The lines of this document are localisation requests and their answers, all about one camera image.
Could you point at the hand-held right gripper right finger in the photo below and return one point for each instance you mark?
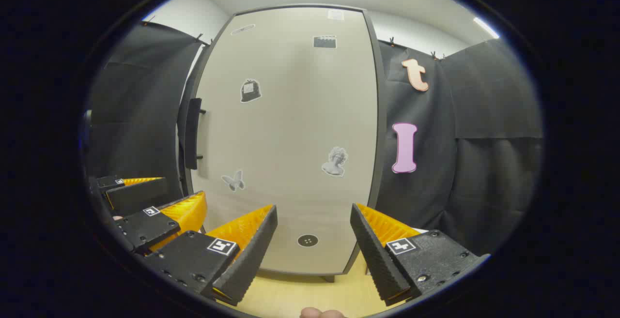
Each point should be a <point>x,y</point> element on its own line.
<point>375,255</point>

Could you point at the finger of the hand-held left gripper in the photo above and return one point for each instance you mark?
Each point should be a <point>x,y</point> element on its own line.
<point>138,194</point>
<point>145,228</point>

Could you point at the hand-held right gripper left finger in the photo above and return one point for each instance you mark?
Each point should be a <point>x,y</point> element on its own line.
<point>252,255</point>

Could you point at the black backdrop cloth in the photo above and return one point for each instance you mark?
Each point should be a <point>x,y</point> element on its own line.
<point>484,163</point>
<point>135,105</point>

